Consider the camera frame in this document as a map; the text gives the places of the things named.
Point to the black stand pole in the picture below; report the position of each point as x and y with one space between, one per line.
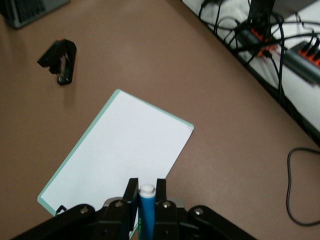
261 12

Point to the grey hub with orange ports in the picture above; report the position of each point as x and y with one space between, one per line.
297 62
247 37

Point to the white board with green border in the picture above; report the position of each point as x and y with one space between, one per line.
120 140

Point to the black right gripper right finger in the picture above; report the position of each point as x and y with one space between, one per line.
167 220

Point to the black stapler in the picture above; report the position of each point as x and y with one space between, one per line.
72 60

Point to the blue marker with white cap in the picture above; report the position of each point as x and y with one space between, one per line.
147 212

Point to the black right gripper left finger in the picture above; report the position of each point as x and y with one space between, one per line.
117 217

